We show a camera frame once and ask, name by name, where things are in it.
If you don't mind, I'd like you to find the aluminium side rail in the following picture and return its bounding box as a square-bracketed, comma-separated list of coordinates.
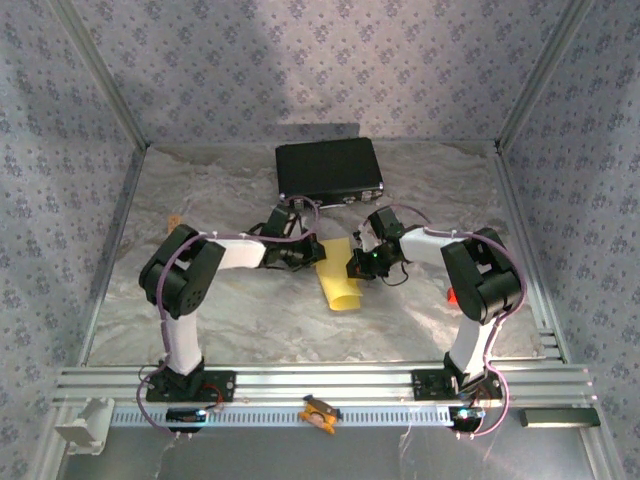
[492, 149, 571, 361]
[74, 147, 149, 366]

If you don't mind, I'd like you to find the black hard case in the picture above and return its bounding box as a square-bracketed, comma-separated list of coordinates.
[274, 137, 385, 211]

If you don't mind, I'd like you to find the black controller board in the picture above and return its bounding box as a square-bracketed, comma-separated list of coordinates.
[448, 405, 485, 426]
[166, 407, 209, 426]

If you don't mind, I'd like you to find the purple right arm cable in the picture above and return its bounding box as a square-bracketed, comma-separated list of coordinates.
[389, 202, 526, 441]

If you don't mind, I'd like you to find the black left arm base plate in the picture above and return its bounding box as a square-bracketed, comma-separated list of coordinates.
[146, 369, 237, 404]

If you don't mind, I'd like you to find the aluminium front rail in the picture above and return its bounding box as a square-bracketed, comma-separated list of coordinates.
[53, 364, 599, 407]

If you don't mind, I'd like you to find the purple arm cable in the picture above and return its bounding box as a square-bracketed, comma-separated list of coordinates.
[137, 195, 321, 441]
[389, 202, 526, 441]

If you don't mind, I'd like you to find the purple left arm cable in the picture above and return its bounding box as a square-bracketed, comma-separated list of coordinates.
[137, 195, 321, 441]

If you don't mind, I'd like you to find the slotted grey cable duct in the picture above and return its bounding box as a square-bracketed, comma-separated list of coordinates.
[109, 405, 501, 429]

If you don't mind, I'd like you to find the white plastic bracket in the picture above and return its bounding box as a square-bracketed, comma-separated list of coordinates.
[53, 397, 115, 456]

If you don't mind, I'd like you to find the small orange yellow gadget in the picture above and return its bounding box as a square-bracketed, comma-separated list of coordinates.
[297, 394, 342, 435]

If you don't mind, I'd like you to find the yellow square paper sheet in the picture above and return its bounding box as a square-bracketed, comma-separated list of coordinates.
[314, 237, 364, 314]

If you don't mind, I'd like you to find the aluminium frame post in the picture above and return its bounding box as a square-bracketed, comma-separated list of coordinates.
[49, 0, 151, 150]
[494, 0, 596, 151]

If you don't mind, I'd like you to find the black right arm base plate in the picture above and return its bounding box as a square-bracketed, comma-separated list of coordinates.
[411, 368, 504, 401]

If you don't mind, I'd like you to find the thin black right gripper cable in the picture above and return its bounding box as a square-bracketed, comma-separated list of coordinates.
[380, 262, 409, 288]

